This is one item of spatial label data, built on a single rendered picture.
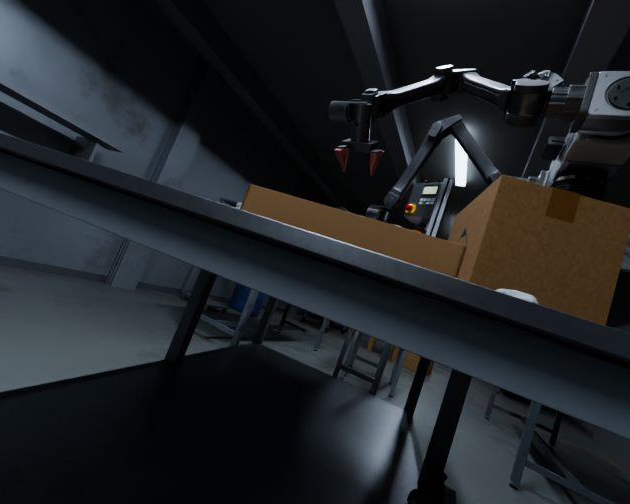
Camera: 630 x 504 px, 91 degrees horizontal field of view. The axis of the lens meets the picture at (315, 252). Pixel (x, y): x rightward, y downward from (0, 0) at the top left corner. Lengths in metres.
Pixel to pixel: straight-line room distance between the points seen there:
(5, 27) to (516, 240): 3.72
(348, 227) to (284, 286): 0.10
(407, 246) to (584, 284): 0.46
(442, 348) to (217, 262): 0.27
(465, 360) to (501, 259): 0.37
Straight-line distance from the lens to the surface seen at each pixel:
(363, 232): 0.35
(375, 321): 0.34
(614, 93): 1.08
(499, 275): 0.68
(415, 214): 1.64
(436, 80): 1.29
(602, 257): 0.78
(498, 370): 0.36
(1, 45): 3.76
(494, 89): 1.16
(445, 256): 0.34
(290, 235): 0.33
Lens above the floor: 0.78
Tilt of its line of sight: 6 degrees up
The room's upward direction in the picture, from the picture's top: 20 degrees clockwise
